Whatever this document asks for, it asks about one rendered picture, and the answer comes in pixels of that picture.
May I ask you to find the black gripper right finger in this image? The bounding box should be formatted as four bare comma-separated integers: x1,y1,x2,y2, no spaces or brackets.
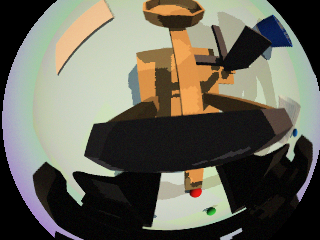
215,143,289,213

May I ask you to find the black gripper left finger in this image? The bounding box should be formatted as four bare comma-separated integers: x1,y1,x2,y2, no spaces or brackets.
72,171,161,228

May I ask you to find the red ball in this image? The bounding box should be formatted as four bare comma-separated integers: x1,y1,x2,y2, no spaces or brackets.
189,188,201,197

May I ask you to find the green ball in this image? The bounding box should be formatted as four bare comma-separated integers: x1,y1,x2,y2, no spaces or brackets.
207,208,216,216

